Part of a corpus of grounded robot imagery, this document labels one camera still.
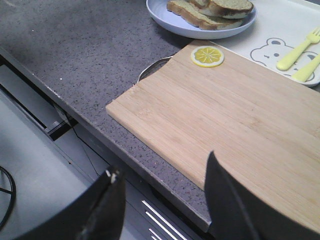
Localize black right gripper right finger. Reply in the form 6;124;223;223
204;152;320;240

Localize wooden cutting board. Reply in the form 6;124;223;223
106;40;320;232

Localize bread slice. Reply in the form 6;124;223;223
188;0;254;19
166;0;243;31

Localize black cable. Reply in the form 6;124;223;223
0;165;17;226

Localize light blue round plate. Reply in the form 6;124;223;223
146;0;258;40

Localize yellow plastic fork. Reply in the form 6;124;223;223
276;26;320;71

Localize yellow lemon slice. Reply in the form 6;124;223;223
190;45;225;68

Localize silver drawer handles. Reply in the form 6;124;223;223
141;200;189;240

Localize metal cutting board handle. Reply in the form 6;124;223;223
136;55;173;83

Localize white bear tray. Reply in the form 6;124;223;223
214;0;320;79

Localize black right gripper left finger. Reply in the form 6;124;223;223
19;166;126;240

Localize yellow plastic knife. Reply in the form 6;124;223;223
291;54;320;82

